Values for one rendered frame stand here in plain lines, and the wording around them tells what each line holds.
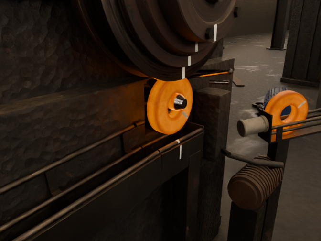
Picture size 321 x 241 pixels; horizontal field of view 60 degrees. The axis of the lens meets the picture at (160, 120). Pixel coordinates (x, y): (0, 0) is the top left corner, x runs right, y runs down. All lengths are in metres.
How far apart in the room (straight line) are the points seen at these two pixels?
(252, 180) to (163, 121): 0.41
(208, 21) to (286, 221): 1.30
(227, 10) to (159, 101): 0.26
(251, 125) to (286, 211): 0.89
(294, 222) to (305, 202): 0.22
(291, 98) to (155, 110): 0.54
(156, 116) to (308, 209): 1.34
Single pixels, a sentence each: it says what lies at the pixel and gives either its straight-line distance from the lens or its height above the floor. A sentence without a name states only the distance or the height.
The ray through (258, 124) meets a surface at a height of 0.68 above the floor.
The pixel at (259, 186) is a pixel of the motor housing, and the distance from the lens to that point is 0.97.
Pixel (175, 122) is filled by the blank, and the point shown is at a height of 0.76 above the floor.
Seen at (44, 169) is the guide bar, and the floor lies 0.74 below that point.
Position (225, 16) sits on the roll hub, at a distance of 0.68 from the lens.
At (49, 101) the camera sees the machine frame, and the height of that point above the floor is 0.87.
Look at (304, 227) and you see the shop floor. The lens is 1.71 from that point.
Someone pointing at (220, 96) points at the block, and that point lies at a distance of 0.88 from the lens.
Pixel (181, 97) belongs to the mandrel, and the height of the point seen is 0.84.
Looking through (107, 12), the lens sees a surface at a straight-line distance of 0.52.
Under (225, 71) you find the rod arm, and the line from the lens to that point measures 0.72.
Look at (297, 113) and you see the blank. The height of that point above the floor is 0.71.
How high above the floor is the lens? 1.03
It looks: 21 degrees down
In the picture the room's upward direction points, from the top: straight up
